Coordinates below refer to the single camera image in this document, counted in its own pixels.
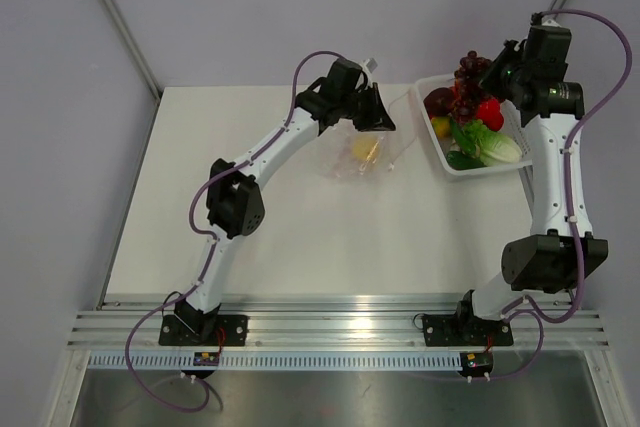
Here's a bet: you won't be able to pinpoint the white slotted cable duct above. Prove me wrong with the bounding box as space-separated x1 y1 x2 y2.
88 350 462 372

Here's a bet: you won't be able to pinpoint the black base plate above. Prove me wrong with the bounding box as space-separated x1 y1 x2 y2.
158 315 249 347
422 314 514 347

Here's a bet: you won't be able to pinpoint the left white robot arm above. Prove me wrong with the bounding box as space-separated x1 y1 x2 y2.
160 55 396 346

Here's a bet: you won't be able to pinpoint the yellow lemon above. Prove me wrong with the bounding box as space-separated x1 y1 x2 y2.
351 135 381 163

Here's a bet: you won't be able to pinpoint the left aluminium frame post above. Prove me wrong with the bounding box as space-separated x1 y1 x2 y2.
98 0 163 106

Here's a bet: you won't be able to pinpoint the green cucumber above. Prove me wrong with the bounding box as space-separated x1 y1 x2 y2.
445 151 485 171

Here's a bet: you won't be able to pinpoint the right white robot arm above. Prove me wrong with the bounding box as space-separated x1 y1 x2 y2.
453 24 608 345

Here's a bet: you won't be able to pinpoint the red bell pepper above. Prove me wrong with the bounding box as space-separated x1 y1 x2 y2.
476 98 504 132

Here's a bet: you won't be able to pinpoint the left small circuit board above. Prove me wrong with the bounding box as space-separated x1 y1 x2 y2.
193 352 219 366

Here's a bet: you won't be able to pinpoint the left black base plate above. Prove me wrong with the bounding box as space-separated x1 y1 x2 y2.
158 315 249 347

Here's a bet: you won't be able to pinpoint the white plastic basket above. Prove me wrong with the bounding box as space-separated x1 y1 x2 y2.
409 74 532 182

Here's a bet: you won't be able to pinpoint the dark red apple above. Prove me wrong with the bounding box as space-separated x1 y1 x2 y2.
423 87 455 117

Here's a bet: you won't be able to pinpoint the purple grape bunch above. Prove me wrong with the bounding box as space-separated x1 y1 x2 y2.
451 50 492 126

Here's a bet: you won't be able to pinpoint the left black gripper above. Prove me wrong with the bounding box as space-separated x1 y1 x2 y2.
338 83 394 133

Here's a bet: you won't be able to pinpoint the green pepper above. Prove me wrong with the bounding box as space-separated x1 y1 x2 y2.
449 117 477 157

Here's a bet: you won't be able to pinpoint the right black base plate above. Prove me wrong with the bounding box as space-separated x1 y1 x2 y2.
422 314 514 347

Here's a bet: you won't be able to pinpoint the small circuit board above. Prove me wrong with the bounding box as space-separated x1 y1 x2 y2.
193 352 219 366
460 352 494 376

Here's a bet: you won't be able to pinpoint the small orange yellow fruit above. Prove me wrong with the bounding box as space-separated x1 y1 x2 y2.
431 116 451 139

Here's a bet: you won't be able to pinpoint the right small circuit board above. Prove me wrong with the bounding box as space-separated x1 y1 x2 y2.
460 352 494 376

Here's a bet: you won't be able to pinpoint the aluminium mounting rail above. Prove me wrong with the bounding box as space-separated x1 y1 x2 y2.
67 294 611 348

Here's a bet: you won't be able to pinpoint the clear zip top bag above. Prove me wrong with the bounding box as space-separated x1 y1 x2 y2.
311 88 417 181

